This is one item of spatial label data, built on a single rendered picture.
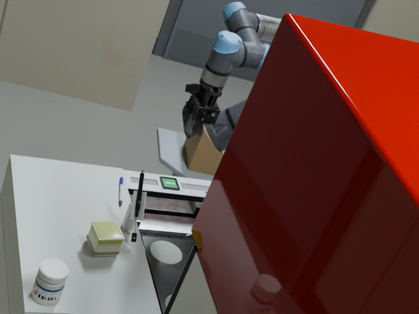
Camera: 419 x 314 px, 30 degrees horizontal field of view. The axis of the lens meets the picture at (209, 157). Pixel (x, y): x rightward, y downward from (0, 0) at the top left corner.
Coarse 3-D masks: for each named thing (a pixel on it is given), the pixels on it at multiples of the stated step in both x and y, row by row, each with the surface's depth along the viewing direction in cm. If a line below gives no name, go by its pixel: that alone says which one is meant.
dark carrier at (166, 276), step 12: (144, 240) 231; (156, 240) 233; (168, 240) 235; (180, 240) 237; (192, 240) 239; (156, 264) 224; (168, 264) 226; (180, 264) 228; (156, 276) 220; (168, 276) 222; (156, 288) 216; (168, 288) 218
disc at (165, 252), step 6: (162, 240) 234; (150, 246) 230; (156, 246) 231; (162, 246) 232; (168, 246) 233; (174, 246) 234; (156, 252) 229; (162, 252) 230; (168, 252) 231; (174, 252) 232; (180, 252) 233; (156, 258) 227; (162, 258) 228; (168, 258) 229; (174, 258) 229; (180, 258) 230
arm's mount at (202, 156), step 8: (200, 136) 279; (208, 136) 279; (192, 144) 287; (200, 144) 279; (208, 144) 280; (192, 152) 285; (200, 152) 281; (208, 152) 282; (216, 152) 282; (192, 160) 283; (200, 160) 283; (208, 160) 284; (216, 160) 284; (192, 168) 285; (200, 168) 285; (208, 168) 286; (216, 168) 286
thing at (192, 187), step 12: (132, 180) 244; (144, 180) 246; (156, 180) 248; (180, 180) 252; (192, 180) 255; (204, 180) 257; (168, 192) 245; (180, 192) 247; (192, 192) 249; (204, 192) 252
